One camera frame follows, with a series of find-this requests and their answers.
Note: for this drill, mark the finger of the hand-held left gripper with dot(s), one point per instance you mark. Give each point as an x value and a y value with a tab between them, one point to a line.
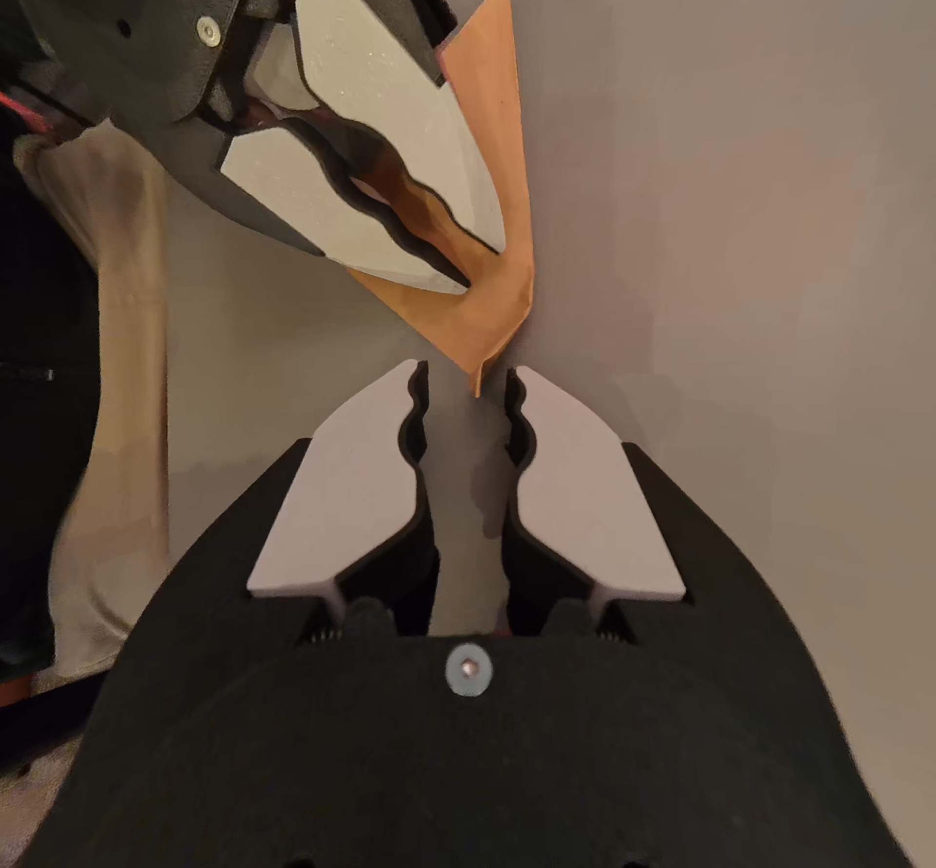
387	78
292	181

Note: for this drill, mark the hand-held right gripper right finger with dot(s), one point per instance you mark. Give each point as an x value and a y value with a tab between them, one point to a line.
592	510

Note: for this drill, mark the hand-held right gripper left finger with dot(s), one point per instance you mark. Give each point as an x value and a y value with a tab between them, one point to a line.
344	502

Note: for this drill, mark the orange paper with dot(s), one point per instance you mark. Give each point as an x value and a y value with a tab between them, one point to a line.
497	283

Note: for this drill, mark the beige cloth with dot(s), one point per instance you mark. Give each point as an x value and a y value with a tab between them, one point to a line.
117	371

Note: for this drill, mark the dark clothing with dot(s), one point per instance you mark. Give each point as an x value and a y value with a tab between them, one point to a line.
44	298

